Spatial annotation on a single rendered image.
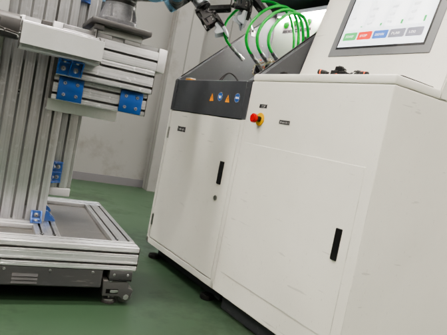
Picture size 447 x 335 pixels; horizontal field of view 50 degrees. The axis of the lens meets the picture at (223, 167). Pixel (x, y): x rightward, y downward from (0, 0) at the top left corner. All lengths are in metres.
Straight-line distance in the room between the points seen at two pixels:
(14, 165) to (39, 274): 0.46
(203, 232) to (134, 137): 2.99
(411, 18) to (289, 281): 1.01
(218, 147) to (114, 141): 2.95
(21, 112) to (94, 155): 2.97
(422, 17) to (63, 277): 1.55
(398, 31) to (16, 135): 1.48
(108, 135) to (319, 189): 3.59
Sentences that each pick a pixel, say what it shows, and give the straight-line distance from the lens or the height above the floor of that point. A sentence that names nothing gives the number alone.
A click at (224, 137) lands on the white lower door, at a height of 0.70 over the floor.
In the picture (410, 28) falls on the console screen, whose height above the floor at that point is 1.20.
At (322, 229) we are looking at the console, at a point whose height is 0.48.
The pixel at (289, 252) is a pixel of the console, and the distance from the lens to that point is 1.69.
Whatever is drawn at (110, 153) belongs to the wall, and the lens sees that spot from 4.99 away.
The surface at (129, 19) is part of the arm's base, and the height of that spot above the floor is 1.07.
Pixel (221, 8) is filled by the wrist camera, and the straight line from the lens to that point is 2.54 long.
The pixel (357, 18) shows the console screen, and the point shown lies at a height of 1.27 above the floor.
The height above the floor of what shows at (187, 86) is 0.92.
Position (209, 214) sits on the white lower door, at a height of 0.36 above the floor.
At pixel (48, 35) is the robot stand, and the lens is 1.73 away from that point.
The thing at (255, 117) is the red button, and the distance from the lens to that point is 1.86.
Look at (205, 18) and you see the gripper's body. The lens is 2.51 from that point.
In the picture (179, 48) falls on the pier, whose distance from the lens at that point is 4.96.
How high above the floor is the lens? 0.72
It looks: 4 degrees down
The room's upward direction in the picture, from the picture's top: 11 degrees clockwise
